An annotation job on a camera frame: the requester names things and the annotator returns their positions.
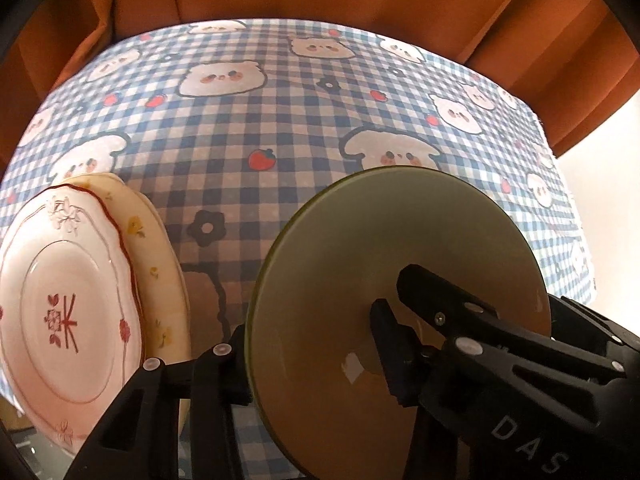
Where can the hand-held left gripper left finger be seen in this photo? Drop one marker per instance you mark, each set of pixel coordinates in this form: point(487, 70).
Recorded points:
point(235, 375)

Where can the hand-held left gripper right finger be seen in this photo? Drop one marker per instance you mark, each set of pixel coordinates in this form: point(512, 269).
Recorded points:
point(400, 365)

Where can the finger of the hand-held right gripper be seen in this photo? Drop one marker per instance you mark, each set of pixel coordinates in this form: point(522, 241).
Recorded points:
point(590, 330)
point(480, 330)

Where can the floral celadon bowl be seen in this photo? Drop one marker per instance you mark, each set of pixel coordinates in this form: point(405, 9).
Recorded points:
point(325, 285)

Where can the round yellow floral plate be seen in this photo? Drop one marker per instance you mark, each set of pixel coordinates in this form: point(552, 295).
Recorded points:
point(170, 280)

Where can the scalloped yellow floral plate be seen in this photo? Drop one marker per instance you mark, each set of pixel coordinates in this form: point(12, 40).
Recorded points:
point(131, 240)

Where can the red rimmed white plate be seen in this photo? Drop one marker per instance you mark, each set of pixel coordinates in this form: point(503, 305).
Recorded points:
point(65, 270)

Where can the blue checkered bear tablecloth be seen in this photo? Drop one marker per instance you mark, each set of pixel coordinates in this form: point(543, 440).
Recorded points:
point(280, 110)

